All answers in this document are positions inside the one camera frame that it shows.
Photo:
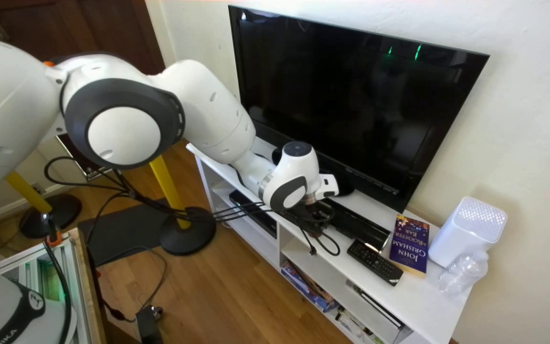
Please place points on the black power brick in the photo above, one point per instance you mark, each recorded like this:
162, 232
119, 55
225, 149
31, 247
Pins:
148, 325

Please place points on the row of books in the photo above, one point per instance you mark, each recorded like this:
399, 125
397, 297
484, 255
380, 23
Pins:
306, 286

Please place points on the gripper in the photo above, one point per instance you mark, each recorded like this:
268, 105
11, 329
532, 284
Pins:
314, 216

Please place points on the black floor mat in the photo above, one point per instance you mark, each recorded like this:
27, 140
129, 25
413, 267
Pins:
122, 229

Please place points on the silver media player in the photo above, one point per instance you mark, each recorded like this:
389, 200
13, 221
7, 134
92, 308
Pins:
375, 306

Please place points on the black remote control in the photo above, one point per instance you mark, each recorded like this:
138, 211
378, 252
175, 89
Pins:
375, 262

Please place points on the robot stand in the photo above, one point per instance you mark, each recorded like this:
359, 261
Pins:
80, 286

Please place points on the black soundbar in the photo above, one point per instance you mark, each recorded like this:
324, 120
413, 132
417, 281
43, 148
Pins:
358, 227

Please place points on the black media player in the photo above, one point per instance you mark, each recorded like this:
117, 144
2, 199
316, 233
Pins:
256, 215

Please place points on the brown wooden door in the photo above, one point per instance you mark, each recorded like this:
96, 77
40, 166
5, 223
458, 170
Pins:
89, 28

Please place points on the stack of disc cases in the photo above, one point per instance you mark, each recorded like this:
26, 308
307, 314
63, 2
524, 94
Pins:
354, 327

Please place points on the blue paperback book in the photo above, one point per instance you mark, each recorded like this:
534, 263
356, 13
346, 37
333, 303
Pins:
409, 246

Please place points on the white perforated speaker box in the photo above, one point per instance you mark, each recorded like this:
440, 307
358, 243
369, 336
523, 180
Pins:
466, 229

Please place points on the black flat screen television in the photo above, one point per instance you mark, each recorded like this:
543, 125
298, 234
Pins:
351, 95

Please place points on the yellow pole with black base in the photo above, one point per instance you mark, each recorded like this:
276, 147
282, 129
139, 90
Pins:
50, 215
186, 234

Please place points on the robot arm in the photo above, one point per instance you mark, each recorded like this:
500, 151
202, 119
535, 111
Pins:
217, 119

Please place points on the clear plastic bottle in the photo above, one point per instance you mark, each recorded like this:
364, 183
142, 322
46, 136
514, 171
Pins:
461, 273

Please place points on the white television cabinet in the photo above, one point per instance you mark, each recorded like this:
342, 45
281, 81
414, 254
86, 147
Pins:
413, 298

